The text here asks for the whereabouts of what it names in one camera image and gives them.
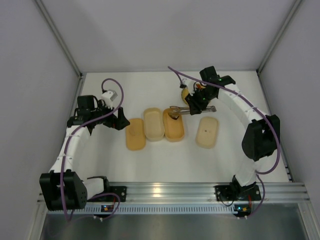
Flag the metal serving tongs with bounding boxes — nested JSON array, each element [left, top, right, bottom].
[[168, 106, 217, 117]]

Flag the cucumber sushi roll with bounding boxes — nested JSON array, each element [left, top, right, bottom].
[[168, 112, 180, 120]]

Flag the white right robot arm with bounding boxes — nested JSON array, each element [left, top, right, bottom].
[[177, 66, 281, 188]]

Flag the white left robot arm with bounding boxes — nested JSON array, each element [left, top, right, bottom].
[[39, 90, 130, 211]]

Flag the orange lunch box lid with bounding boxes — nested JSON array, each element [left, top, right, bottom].
[[125, 118, 146, 151]]

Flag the beige lunch box lid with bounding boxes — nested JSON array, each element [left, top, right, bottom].
[[195, 116, 219, 149]]

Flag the orange lunch box container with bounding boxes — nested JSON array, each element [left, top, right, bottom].
[[163, 108, 185, 142]]

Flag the beige lunch box container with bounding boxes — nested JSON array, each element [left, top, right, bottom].
[[143, 107, 165, 142]]

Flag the round woven bamboo tray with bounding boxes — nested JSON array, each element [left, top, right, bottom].
[[181, 82, 206, 106]]

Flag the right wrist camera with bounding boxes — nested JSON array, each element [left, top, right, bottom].
[[179, 78, 194, 90]]

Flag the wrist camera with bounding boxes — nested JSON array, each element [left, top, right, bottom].
[[179, 78, 194, 90], [101, 89, 118, 110]]

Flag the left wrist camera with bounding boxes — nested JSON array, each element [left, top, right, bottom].
[[101, 89, 118, 110]]

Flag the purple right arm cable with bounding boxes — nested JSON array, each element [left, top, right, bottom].
[[167, 65, 282, 221]]

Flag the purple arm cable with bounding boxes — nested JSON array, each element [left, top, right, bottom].
[[167, 65, 282, 221], [59, 78, 125, 222]]

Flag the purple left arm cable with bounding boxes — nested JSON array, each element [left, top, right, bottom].
[[59, 78, 125, 222]]

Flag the left aluminium frame post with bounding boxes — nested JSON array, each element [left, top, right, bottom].
[[32, 0, 84, 78]]

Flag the aluminium frame post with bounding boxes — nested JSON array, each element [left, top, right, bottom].
[[258, 0, 305, 73], [32, 0, 84, 78]]

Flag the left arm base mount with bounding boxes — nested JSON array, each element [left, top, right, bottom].
[[84, 176, 127, 203]]

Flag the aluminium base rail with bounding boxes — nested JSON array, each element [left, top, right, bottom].
[[37, 181, 311, 205]]

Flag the slotted cable duct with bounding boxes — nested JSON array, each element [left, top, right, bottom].
[[84, 202, 241, 216]]

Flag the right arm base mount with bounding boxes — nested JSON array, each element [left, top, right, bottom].
[[214, 175, 262, 207]]

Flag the right aluminium frame post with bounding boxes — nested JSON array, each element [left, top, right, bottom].
[[258, 0, 305, 73]]

